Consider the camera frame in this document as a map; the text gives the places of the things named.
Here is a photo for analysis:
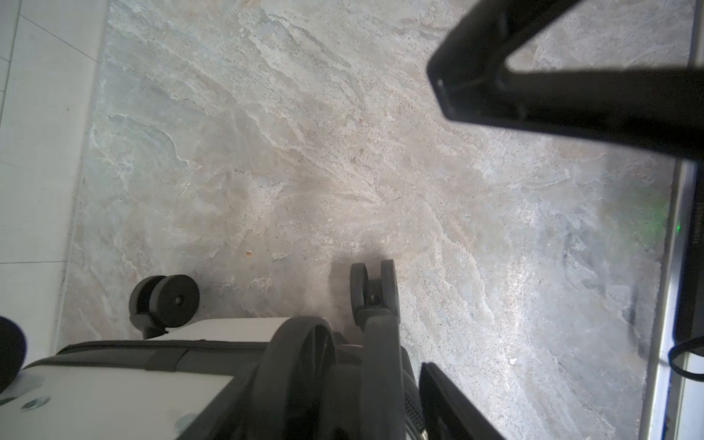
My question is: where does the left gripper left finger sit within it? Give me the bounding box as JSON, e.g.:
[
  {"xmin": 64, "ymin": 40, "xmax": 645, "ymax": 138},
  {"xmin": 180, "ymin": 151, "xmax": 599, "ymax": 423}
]
[{"xmin": 419, "ymin": 363, "xmax": 503, "ymax": 440}]

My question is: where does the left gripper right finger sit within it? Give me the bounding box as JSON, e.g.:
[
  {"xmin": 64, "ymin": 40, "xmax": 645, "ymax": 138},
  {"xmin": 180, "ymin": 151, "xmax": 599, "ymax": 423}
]
[{"xmin": 426, "ymin": 1, "xmax": 703, "ymax": 160}]

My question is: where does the white hard-shell suitcase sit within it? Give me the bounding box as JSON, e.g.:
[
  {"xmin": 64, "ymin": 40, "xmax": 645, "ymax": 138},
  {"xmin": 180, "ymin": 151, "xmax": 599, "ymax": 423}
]
[{"xmin": 1, "ymin": 260, "xmax": 426, "ymax": 439}]

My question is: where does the aluminium mounting rail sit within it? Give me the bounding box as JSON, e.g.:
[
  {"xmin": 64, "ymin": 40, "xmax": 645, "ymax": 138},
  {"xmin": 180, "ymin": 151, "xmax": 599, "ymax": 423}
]
[{"xmin": 638, "ymin": 161, "xmax": 703, "ymax": 439}]

